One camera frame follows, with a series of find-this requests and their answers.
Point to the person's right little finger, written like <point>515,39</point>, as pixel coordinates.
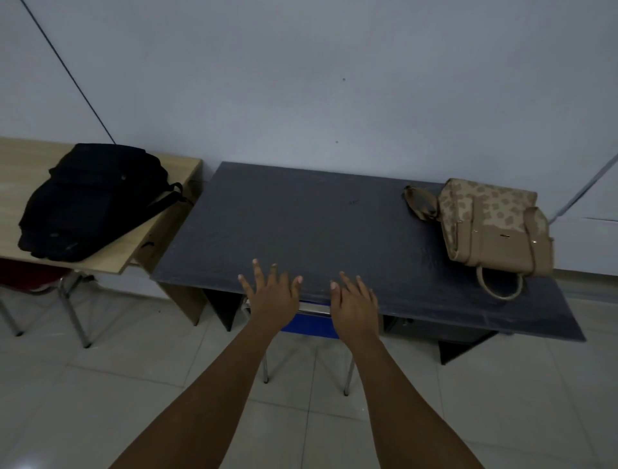
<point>372,298</point>

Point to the beige patterned handbag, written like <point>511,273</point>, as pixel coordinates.
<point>492,227</point>

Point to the person's right hand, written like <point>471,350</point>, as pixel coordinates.
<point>355,314</point>

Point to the light wooden table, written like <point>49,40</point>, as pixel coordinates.
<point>14,183</point>

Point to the person's left hand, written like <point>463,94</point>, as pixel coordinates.
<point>273,304</point>

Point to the person's left forearm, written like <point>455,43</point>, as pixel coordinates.
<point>212,410</point>

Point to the blue chair with metal legs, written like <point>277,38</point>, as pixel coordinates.
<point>309,323</point>

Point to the person's right forearm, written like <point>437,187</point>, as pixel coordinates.
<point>400,410</point>

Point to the red chair with metal legs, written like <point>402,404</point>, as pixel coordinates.
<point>29,278</point>

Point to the brown scarf bow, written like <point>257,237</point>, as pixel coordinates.
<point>422,203</point>

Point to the person's right middle finger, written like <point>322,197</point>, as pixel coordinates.
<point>346,284</point>

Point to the black backpack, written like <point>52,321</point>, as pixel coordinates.
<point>91,203</point>

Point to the dark grey table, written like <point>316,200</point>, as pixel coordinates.
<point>314,227</point>

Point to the person's left middle finger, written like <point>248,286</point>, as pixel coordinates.
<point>274,279</point>

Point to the person's left little finger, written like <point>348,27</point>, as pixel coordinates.
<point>245,287</point>

